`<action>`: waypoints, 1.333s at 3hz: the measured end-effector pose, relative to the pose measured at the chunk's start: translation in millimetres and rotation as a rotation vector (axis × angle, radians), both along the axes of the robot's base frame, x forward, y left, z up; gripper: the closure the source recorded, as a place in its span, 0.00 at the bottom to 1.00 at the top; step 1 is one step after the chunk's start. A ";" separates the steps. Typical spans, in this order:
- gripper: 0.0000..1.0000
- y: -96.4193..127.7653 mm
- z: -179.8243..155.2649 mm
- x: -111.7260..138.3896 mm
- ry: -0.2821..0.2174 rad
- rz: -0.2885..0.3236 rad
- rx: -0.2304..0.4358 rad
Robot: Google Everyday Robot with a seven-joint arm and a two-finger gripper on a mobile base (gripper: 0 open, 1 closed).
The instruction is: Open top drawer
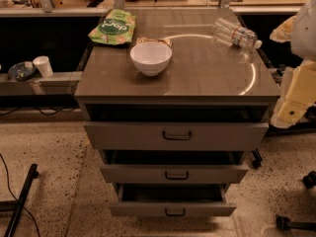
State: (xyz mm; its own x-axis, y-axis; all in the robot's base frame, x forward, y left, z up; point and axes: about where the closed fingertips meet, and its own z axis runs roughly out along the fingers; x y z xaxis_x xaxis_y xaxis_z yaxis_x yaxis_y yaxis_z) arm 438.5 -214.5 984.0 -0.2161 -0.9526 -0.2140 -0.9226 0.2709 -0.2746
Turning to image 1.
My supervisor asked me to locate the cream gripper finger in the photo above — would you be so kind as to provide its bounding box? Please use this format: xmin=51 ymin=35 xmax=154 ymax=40
xmin=270 ymin=16 xmax=295 ymax=42

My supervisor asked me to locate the grey top drawer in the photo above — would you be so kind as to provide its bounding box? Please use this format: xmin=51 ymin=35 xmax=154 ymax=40
xmin=84 ymin=121 xmax=269 ymax=151

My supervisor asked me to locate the grey drawer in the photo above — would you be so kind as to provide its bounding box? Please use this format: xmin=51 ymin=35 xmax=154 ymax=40
xmin=110 ymin=184 xmax=236 ymax=217
xmin=84 ymin=121 xmax=269 ymax=151
xmin=101 ymin=150 xmax=248 ymax=185

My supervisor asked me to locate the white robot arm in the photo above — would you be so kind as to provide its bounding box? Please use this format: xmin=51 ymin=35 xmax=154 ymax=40
xmin=270 ymin=0 xmax=316 ymax=128

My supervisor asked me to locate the grey drawer cabinet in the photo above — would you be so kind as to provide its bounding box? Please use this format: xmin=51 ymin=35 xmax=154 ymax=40
xmin=74 ymin=7 xmax=281 ymax=219

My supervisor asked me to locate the grey middle drawer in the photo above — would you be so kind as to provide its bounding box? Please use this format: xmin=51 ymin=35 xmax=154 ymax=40
xmin=101 ymin=150 xmax=248 ymax=185

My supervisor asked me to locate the grey bottom drawer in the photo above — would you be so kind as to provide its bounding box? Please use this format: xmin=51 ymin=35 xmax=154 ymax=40
xmin=110 ymin=184 xmax=236 ymax=217

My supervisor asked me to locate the clear plastic water bottle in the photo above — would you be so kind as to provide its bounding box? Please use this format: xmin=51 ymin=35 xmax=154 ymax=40
xmin=211 ymin=18 xmax=262 ymax=49

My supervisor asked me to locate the black caster wheel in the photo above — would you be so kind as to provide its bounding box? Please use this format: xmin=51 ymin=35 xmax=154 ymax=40
xmin=252 ymin=149 xmax=263 ymax=169

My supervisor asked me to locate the black chair base leg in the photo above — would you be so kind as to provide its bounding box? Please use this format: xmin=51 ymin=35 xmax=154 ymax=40
xmin=276 ymin=215 xmax=316 ymax=231

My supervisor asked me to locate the white bowl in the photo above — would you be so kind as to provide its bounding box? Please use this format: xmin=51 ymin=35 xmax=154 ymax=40
xmin=129 ymin=41 xmax=173 ymax=76

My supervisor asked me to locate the brown snack packet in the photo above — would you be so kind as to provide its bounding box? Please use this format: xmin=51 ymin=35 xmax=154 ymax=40
xmin=136 ymin=38 xmax=173 ymax=47

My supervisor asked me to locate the green snack bag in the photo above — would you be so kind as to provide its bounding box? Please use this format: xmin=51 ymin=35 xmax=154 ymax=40
xmin=88 ymin=9 xmax=136 ymax=45

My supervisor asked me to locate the white paper cup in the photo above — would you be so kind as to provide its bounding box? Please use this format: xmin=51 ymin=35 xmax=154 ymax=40
xmin=33 ymin=56 xmax=53 ymax=78

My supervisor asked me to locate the black stand leg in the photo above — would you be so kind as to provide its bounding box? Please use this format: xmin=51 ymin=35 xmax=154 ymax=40
xmin=4 ymin=164 xmax=39 ymax=237

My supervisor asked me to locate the black floor cable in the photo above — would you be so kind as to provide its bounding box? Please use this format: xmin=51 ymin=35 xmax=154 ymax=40
xmin=0 ymin=153 xmax=41 ymax=237

